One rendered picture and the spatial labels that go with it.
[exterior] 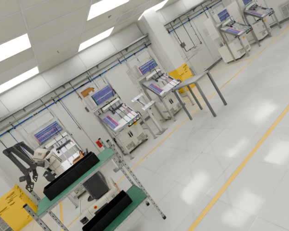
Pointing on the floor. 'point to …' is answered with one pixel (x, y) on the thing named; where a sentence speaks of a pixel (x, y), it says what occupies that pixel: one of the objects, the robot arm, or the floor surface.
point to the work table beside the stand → (198, 91)
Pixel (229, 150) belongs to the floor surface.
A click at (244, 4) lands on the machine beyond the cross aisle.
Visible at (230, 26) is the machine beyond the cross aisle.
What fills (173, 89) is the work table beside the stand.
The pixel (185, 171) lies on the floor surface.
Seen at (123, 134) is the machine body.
